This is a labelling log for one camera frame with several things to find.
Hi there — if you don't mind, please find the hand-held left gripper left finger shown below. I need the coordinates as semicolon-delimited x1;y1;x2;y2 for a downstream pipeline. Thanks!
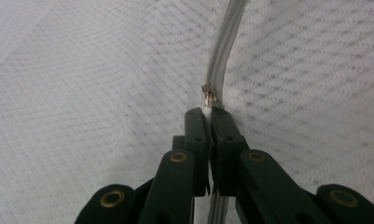
137;106;215;224

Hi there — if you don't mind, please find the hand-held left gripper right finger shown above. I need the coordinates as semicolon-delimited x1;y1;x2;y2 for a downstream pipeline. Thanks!
210;106;332;224

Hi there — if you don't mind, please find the white mesh laundry bag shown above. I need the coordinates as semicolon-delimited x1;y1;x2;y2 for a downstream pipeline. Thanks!
0;0;374;224

